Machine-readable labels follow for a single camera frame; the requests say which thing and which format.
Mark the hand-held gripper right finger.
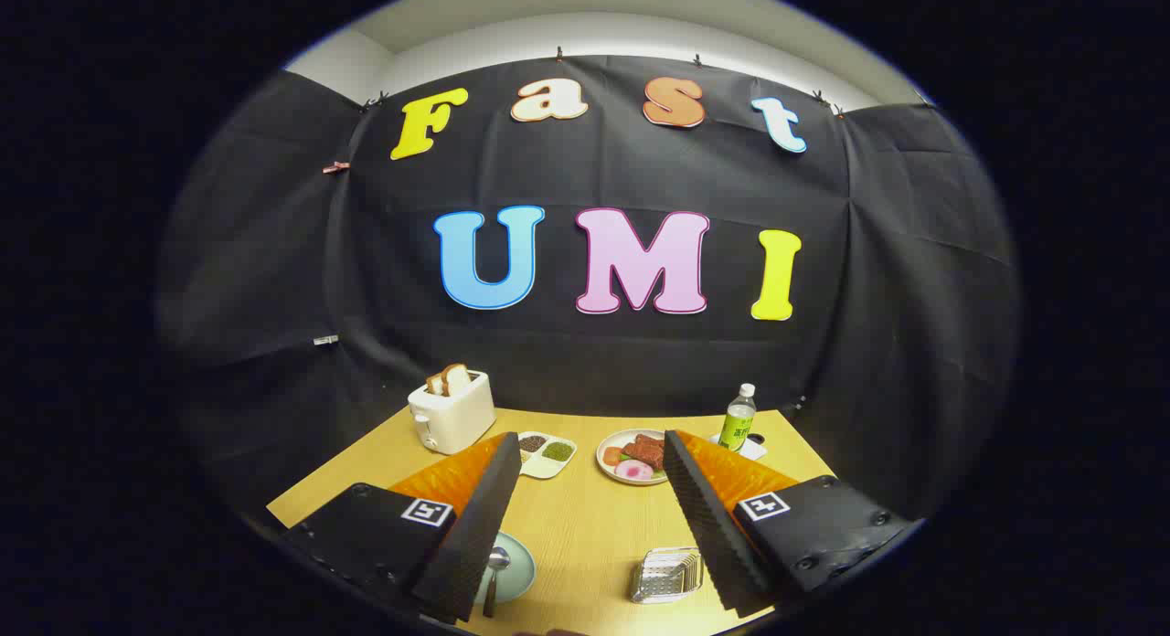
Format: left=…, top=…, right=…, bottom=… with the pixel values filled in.
left=663, top=429, right=915, bottom=619

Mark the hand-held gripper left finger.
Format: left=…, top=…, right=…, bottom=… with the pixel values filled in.
left=279, top=430, right=523, bottom=625

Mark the metal spoon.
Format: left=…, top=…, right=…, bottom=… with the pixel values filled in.
left=482, top=546, right=512, bottom=619

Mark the light green plate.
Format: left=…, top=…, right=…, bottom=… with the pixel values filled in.
left=473, top=531, right=537, bottom=606

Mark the small white tray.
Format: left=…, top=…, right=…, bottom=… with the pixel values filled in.
left=710, top=433, right=767, bottom=461

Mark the white divided dish with beans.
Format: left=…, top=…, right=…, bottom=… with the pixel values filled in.
left=515, top=431, right=578, bottom=480

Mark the brown steak piece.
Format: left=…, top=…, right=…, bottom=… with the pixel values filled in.
left=623, top=433, right=666, bottom=470

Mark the green drink bottle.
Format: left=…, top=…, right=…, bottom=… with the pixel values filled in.
left=718, top=383, right=758, bottom=451

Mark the white toaster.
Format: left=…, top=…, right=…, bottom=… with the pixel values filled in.
left=408, top=371, right=496, bottom=455

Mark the white oval food plate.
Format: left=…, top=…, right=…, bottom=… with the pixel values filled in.
left=596, top=429, right=673, bottom=485

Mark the metal wire rack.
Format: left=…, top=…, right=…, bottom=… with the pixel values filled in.
left=630, top=546, right=704, bottom=604

